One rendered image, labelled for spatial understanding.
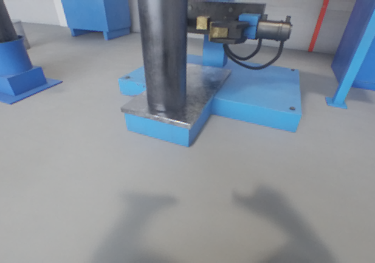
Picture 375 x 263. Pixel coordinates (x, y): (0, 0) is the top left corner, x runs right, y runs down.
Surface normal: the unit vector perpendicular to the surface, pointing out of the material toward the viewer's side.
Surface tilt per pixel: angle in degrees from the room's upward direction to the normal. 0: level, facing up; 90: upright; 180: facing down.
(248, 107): 90
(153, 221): 0
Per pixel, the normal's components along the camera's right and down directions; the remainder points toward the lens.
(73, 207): 0.02, -0.82
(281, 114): -0.39, 0.53
